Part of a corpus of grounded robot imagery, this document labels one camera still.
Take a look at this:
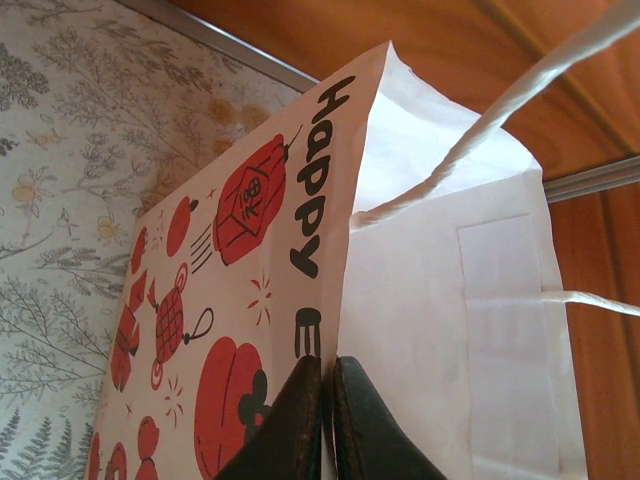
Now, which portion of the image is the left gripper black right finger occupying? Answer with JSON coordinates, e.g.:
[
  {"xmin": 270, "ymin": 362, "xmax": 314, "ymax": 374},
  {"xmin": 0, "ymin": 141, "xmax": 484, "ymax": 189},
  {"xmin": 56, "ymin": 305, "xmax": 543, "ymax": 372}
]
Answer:
[{"xmin": 332, "ymin": 354, "xmax": 451, "ymax": 480}]

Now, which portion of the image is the red white paper bag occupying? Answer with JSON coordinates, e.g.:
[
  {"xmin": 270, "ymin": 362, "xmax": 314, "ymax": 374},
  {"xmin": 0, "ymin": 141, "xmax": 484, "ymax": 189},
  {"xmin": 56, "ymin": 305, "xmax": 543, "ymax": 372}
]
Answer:
[{"xmin": 82, "ymin": 0, "xmax": 640, "ymax": 480}]

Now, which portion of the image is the aluminium table edge rail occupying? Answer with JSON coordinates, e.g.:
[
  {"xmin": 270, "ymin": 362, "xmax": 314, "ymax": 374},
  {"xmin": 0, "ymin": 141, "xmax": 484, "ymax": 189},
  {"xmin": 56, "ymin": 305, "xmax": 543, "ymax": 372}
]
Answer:
[{"xmin": 117, "ymin": 0, "xmax": 321, "ymax": 96}]

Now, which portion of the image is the aluminium frame post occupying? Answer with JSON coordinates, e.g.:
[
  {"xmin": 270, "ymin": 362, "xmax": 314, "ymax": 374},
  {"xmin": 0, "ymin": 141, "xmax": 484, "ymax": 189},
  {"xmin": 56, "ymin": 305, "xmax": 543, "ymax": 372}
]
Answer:
[{"xmin": 542, "ymin": 155, "xmax": 640, "ymax": 204}]

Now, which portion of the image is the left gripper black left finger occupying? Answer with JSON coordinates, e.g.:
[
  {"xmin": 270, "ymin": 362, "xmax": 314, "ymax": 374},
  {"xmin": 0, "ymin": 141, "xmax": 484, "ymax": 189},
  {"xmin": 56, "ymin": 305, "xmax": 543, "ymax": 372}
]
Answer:
[{"xmin": 214, "ymin": 354, "xmax": 324, "ymax": 480}]

